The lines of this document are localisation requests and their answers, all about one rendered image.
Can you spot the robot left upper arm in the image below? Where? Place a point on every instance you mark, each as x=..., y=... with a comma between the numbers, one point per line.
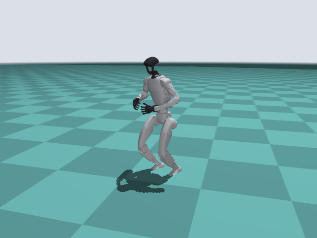
x=166, y=83

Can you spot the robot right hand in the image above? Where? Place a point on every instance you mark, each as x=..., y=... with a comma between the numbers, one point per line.
x=135, y=103

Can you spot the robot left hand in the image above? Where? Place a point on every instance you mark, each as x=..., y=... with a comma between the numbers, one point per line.
x=148, y=109

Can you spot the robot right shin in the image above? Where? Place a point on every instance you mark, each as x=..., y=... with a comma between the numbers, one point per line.
x=149, y=155

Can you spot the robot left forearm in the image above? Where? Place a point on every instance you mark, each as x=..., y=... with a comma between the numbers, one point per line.
x=167, y=104

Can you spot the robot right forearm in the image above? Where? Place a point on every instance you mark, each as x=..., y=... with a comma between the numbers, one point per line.
x=141, y=97

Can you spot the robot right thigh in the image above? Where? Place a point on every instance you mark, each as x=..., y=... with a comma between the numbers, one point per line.
x=146, y=132

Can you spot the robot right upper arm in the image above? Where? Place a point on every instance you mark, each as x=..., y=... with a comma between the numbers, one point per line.
x=145, y=88

